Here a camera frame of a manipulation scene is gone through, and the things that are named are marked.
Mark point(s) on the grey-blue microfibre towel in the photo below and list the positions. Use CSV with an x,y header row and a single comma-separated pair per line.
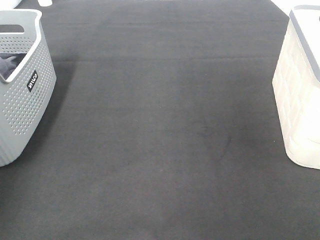
x,y
9,62

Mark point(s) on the grey perforated plastic basket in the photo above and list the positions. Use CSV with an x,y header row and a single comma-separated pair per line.
x,y
25,94

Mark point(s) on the white plastic basket grey rim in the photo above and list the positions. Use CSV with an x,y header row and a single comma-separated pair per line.
x,y
296,86

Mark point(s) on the white cylinder at top edge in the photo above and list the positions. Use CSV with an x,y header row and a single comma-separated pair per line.
x,y
45,3

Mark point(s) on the white object top left corner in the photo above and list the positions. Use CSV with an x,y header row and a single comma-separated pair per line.
x,y
9,4

